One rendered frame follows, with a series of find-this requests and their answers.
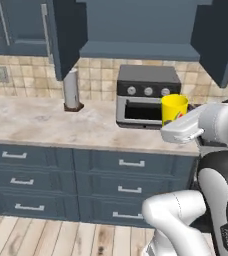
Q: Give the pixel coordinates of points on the silver black toaster oven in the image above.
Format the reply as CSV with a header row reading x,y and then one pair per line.
x,y
146,80

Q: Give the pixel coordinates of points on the yellow cup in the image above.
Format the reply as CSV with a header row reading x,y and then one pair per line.
x,y
173,107

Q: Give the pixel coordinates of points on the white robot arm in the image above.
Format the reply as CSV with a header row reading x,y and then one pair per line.
x,y
221,121

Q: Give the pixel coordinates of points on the blue drawer front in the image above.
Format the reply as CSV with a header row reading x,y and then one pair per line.
x,y
52,181
162,164
99,210
46,156
59,207
159,186

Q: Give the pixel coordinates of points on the grey wall socket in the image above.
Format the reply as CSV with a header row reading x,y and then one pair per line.
x,y
3,74

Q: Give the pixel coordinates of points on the blue open cabinet door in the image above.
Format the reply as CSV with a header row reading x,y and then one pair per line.
x,y
67,33
219,36

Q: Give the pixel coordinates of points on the blue wall cabinet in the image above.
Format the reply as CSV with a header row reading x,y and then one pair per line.
x,y
139,30

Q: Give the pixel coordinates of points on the blue closed cupboard door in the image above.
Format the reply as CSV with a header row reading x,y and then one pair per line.
x,y
24,26

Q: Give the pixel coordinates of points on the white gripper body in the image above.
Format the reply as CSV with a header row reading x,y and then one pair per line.
x,y
182,128

